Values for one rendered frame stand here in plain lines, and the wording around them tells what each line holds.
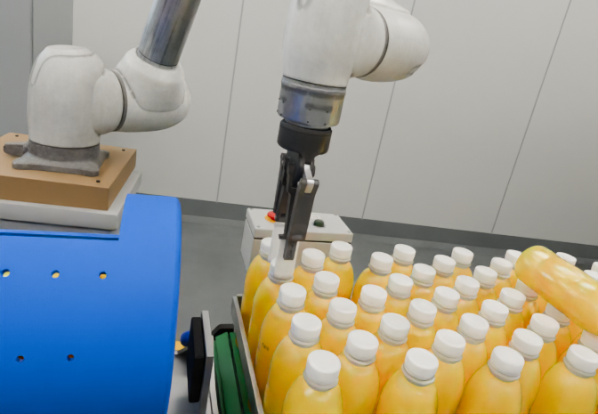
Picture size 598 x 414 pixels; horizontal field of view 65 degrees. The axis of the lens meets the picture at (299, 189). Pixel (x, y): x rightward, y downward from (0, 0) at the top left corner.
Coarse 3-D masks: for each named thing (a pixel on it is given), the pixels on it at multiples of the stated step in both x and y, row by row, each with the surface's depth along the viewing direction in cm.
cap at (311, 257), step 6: (306, 252) 78; (312, 252) 79; (318, 252) 79; (306, 258) 77; (312, 258) 77; (318, 258) 77; (324, 258) 78; (306, 264) 78; (312, 264) 77; (318, 264) 77
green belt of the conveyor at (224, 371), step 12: (228, 336) 88; (216, 348) 86; (228, 348) 84; (216, 360) 84; (228, 360) 82; (240, 360) 82; (216, 372) 81; (228, 372) 79; (240, 372) 79; (216, 384) 79; (228, 384) 77; (240, 384) 77; (216, 396) 78; (228, 396) 74; (240, 396) 75; (228, 408) 72; (240, 408) 72
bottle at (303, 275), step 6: (300, 264) 79; (300, 270) 79; (306, 270) 78; (312, 270) 77; (318, 270) 78; (294, 276) 79; (300, 276) 78; (306, 276) 78; (312, 276) 78; (294, 282) 78; (300, 282) 78; (306, 282) 77; (312, 282) 77; (306, 288) 77
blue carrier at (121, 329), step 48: (0, 240) 45; (48, 240) 47; (96, 240) 48; (144, 240) 50; (0, 288) 43; (48, 288) 45; (96, 288) 46; (144, 288) 47; (0, 336) 43; (48, 336) 44; (96, 336) 45; (144, 336) 46; (0, 384) 43; (48, 384) 44; (96, 384) 46; (144, 384) 47
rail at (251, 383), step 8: (232, 304) 85; (232, 312) 85; (240, 320) 80; (240, 328) 77; (240, 336) 76; (240, 344) 76; (240, 352) 75; (248, 352) 72; (248, 360) 70; (248, 368) 69; (248, 376) 68; (248, 384) 68; (256, 384) 66; (248, 392) 68; (256, 392) 65; (256, 400) 63; (256, 408) 62
